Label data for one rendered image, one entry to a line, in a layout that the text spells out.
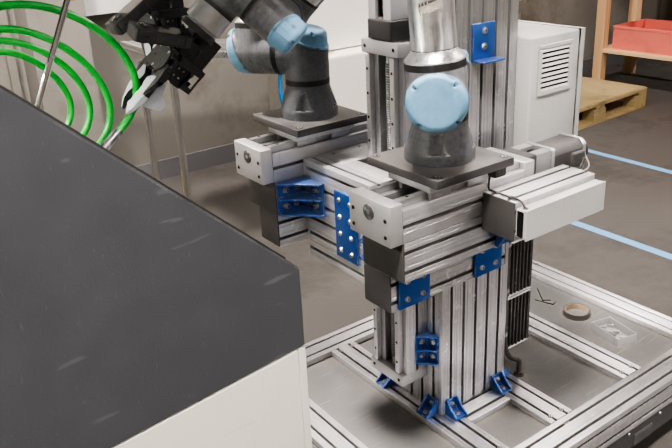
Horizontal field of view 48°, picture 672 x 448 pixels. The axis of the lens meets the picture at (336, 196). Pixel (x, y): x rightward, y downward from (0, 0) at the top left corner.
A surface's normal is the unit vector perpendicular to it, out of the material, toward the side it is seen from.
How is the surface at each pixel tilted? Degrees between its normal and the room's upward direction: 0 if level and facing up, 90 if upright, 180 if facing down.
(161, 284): 90
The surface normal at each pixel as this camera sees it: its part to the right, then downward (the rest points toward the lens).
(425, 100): -0.14, 0.48
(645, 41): -0.80, 0.25
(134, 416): 0.68, 0.23
